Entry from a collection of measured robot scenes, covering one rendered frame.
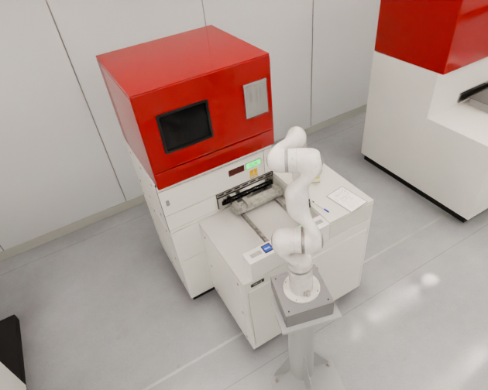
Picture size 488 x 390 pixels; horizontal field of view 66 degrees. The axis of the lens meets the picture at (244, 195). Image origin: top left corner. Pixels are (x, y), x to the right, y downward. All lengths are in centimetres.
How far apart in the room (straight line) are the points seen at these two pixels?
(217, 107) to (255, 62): 32
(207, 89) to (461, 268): 249
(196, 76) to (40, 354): 238
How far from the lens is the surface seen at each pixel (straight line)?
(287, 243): 169
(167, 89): 200
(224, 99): 216
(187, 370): 292
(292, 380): 279
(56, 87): 351
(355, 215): 244
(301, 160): 152
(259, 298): 236
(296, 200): 159
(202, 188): 244
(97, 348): 323
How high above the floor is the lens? 258
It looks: 40 degrees down
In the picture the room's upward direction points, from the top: 7 degrees counter-clockwise
